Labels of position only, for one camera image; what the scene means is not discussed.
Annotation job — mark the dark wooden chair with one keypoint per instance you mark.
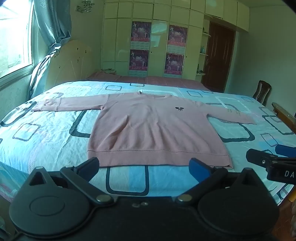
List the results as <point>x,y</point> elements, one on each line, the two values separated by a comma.
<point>261,91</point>

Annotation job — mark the cream bed headboard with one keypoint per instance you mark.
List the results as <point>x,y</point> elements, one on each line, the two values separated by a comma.
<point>69,62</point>

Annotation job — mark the metal wall lamp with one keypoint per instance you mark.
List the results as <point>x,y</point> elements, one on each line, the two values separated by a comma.
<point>86,5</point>

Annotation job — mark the cream glossy wardrobe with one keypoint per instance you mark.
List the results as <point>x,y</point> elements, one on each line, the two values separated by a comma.
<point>159,14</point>

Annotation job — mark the purple wall poster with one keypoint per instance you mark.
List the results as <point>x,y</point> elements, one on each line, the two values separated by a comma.
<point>139,62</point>
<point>177,38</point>
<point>141,34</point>
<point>174,64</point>

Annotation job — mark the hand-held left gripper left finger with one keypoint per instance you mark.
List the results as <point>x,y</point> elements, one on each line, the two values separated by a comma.
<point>89,165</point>

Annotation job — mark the pink checked bed sheet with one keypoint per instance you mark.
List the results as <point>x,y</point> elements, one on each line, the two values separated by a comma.
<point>161,81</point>

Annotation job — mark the stack of papers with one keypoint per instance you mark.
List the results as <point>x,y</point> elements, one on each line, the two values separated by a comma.
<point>108,70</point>

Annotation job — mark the pink knit sweater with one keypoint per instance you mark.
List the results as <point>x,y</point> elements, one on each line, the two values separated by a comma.
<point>150,127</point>

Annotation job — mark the grey-blue floral curtain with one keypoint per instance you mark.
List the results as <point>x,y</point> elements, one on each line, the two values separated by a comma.
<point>53,23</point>

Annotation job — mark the brown wooden door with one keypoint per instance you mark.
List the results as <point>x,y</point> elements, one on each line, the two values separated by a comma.
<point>218,55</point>

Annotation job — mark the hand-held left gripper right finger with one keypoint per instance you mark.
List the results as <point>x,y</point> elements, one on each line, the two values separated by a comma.
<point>198,168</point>

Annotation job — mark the blue patterned bed blanket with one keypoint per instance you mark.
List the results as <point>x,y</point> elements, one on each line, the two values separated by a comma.
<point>46,139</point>

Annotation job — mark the wooden bed footboard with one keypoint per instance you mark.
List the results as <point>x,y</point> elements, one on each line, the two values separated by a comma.
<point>285,113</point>

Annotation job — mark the cream corner shelves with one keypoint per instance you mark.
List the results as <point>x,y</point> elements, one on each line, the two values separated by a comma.
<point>203,54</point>

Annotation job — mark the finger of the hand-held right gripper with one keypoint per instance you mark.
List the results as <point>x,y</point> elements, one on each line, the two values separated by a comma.
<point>256,157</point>
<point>285,151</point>

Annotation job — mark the window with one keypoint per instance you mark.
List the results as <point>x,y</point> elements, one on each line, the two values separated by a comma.
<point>13,34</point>

